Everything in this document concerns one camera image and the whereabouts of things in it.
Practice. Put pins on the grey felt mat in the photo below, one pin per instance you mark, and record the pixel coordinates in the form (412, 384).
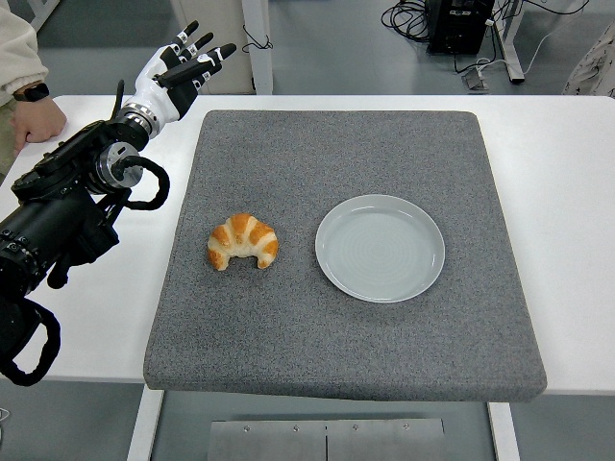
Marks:
(288, 336)

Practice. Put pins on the white desk leg with foot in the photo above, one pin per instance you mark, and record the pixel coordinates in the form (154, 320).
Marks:
(510, 38)

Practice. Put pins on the black computer case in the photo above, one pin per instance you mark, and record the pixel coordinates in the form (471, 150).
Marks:
(456, 26)

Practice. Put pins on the white furniture piece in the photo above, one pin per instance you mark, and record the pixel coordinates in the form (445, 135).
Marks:
(45, 14)

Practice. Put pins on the person's forearm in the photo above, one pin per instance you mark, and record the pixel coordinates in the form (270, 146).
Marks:
(19, 53)

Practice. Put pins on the white upright post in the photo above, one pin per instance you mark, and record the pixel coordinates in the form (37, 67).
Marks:
(259, 67)

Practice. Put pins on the black wristwatch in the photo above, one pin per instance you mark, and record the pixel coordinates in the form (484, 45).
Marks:
(31, 92)

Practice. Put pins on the white table leg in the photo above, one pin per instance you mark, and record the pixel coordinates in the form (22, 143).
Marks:
(144, 427)
(504, 432)

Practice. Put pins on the person's hand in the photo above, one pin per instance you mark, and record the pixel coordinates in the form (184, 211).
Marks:
(36, 122)

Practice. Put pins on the golden croissant bread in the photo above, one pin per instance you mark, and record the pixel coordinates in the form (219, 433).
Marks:
(240, 235)

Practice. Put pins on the small grey floor box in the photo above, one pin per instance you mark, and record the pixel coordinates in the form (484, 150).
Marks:
(475, 79)

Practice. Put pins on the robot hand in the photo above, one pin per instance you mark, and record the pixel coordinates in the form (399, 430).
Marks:
(161, 93)

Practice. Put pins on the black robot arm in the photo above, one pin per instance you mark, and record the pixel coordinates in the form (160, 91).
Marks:
(48, 216)

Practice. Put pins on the grey metal plate with screws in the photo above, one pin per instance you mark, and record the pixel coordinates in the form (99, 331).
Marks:
(288, 439)

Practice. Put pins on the grey round plate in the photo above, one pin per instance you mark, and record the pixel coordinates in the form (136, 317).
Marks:
(379, 249)

